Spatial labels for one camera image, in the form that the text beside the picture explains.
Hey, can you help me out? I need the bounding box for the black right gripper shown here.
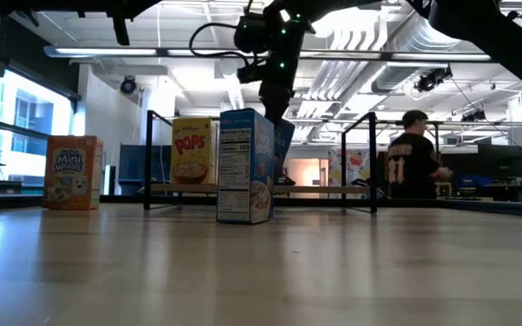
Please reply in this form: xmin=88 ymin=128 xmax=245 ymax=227
xmin=258 ymin=80 xmax=293 ymax=127

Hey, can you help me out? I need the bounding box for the blue cereal box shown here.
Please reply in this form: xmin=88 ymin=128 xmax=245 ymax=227
xmin=217 ymin=108 xmax=276 ymax=225
xmin=273 ymin=118 xmax=296 ymax=183

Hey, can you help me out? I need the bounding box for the yellow cereal box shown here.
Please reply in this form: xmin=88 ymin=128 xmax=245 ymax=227
xmin=170 ymin=117 xmax=219 ymax=186

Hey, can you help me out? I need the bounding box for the orange cereal box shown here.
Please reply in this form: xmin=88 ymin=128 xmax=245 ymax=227
xmin=43 ymin=134 xmax=104 ymax=211

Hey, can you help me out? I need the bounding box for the floral patterned cloth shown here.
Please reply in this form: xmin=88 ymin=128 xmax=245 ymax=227
xmin=327 ymin=148 xmax=380 ymax=187

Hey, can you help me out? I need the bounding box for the person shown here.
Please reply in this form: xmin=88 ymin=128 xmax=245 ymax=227
xmin=386 ymin=110 xmax=455 ymax=200

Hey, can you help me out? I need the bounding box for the round black ceiling fan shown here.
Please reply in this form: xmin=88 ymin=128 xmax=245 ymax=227
xmin=120 ymin=75 xmax=138 ymax=95

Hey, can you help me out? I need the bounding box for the blue cabinet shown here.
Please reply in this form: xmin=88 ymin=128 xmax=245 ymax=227
xmin=118 ymin=143 xmax=172 ymax=197

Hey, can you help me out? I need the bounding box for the long ceiling light strip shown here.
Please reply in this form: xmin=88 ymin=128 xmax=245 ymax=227
xmin=43 ymin=44 xmax=493 ymax=63

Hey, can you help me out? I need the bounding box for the black monitor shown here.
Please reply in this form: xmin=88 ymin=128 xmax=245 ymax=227
xmin=477 ymin=143 xmax=522 ymax=178

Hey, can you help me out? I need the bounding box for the large window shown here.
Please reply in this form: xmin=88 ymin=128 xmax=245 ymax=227
xmin=0 ymin=67 xmax=81 ymax=196

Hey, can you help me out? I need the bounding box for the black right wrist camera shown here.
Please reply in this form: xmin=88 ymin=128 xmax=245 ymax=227
xmin=237 ymin=62 xmax=266 ymax=85

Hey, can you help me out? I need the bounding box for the wooden shelf black metal frame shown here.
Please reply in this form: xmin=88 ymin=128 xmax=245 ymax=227
xmin=142 ymin=110 xmax=379 ymax=214

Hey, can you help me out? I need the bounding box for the silver air duct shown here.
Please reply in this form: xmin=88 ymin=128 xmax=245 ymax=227
xmin=369 ymin=13 xmax=466 ymax=95

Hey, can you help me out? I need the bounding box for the black ceiling camera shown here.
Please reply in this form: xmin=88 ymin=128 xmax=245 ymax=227
xmin=413 ymin=66 xmax=453 ymax=94

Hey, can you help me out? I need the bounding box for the black metal table frame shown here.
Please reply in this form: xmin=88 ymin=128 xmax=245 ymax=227
xmin=0 ymin=193 xmax=522 ymax=219

